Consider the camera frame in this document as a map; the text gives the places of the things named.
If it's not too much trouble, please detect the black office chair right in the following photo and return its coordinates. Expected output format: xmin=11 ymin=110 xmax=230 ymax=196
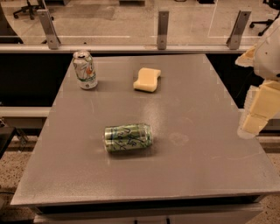
xmin=249 ymin=0 xmax=280 ymax=37

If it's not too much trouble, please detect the yellow sponge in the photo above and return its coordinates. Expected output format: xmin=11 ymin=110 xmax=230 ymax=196
xmin=133 ymin=67 xmax=161 ymax=93

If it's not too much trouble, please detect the metal rail behind table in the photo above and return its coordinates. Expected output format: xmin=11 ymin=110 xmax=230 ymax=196
xmin=0 ymin=44 xmax=251 ymax=54

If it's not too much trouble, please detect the white upright soda can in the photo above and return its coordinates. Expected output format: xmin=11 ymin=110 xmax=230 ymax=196
xmin=72 ymin=51 xmax=97 ymax=89

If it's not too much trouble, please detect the black side table left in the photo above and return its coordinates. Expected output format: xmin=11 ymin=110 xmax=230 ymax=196
xmin=0 ymin=118 xmax=28 ymax=158

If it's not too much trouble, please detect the green can lying down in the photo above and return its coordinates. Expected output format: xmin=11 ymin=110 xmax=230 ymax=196
xmin=103 ymin=123 xmax=153 ymax=152

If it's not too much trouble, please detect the left metal bracket post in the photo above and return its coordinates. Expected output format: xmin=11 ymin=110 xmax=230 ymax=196
xmin=38 ymin=9 xmax=60 ymax=50

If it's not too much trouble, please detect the black office chair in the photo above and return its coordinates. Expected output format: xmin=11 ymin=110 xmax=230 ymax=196
xmin=13 ymin=0 xmax=46 ymax=20
xmin=249 ymin=0 xmax=280 ymax=37

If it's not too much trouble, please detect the right metal bracket post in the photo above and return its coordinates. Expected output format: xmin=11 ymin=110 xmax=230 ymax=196
xmin=226 ymin=10 xmax=251 ymax=50

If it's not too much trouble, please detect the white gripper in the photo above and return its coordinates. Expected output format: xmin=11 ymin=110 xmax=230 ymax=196
xmin=235 ymin=18 xmax=280 ymax=138

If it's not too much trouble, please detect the black office chair left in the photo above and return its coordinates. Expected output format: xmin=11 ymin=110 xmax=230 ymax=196
xmin=13 ymin=0 xmax=46 ymax=20

